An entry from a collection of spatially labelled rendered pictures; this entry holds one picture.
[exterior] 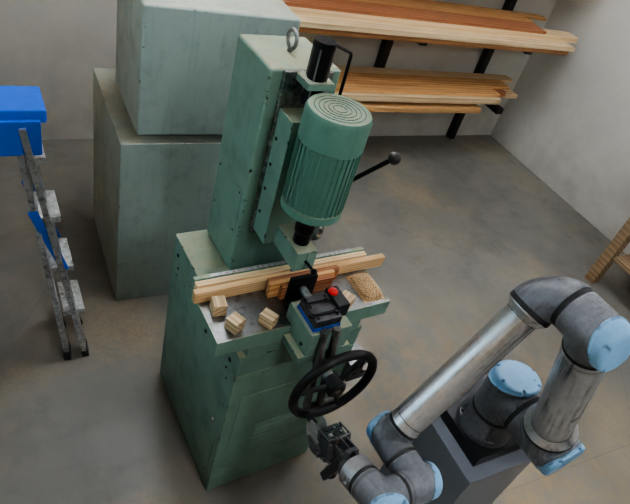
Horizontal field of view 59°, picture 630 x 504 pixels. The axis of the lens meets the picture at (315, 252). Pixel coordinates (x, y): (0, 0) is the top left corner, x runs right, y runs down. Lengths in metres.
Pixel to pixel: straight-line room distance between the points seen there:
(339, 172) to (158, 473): 1.42
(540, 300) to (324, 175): 0.59
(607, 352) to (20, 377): 2.14
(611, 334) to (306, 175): 0.78
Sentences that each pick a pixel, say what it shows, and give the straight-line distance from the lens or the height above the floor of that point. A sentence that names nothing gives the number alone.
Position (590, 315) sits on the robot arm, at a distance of 1.34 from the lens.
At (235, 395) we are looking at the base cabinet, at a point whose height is 0.61.
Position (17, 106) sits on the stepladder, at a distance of 1.93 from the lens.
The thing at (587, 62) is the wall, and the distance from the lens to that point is 5.06.
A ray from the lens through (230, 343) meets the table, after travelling 1.58.
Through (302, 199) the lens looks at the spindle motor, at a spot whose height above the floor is 1.27.
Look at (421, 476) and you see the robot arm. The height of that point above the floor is 0.90.
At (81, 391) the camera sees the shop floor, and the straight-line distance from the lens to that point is 2.56.
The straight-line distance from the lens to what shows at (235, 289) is 1.67.
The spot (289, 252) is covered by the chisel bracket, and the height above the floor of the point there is 1.04.
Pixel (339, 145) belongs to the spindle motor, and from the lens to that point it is 1.38.
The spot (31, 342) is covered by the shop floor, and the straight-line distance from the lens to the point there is 2.73.
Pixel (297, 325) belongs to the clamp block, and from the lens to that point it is 1.61.
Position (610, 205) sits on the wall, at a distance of 4.89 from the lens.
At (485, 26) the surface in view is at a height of 1.13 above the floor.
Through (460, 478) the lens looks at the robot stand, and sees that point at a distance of 2.03.
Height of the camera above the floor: 2.10
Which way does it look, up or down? 39 degrees down
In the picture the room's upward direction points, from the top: 18 degrees clockwise
